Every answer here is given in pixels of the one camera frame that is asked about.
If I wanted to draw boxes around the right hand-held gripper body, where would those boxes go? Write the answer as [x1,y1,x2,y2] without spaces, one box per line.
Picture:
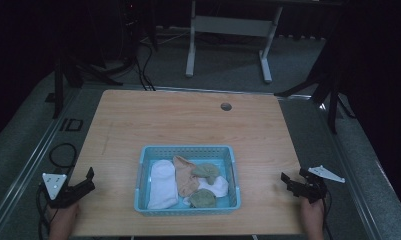
[292,165,346,204]

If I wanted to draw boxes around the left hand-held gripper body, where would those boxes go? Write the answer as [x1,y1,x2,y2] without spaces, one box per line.
[41,172,89,210]

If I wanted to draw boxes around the person's left hand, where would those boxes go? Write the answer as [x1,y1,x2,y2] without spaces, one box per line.
[47,201,81,234]

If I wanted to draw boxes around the person's right hand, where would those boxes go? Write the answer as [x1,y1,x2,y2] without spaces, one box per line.
[299,197,326,234]

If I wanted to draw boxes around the blue plastic basket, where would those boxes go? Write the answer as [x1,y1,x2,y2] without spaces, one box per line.
[133,144,242,217]

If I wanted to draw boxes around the small white sock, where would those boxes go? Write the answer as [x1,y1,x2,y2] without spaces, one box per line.
[182,175,230,206]

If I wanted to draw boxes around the large white sock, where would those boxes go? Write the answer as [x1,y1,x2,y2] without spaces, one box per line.
[146,159,179,211]

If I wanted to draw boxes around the black metal stand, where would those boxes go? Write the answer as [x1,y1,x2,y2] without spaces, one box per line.
[52,54,124,120]
[273,29,357,135]

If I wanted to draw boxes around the green sock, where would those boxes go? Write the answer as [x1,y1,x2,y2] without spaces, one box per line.
[188,188,218,209]
[191,162,221,185]

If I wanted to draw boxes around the beige sock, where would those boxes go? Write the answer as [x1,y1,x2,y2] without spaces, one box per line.
[172,155,201,198]

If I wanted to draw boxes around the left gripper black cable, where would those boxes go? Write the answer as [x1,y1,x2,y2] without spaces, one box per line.
[35,183,56,240]

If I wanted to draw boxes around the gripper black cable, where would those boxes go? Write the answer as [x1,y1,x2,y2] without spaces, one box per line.
[321,188,334,240]
[35,183,56,240]

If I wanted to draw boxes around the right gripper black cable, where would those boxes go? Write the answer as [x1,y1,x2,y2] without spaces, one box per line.
[321,188,334,240]

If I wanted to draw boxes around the looped black floor cable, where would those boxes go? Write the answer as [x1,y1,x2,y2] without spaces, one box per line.
[48,142,78,175]

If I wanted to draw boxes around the black hanging cables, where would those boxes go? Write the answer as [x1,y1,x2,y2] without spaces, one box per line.
[133,41,157,92]

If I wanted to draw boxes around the white desk frame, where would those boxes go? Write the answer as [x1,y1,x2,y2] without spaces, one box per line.
[185,0,284,84]

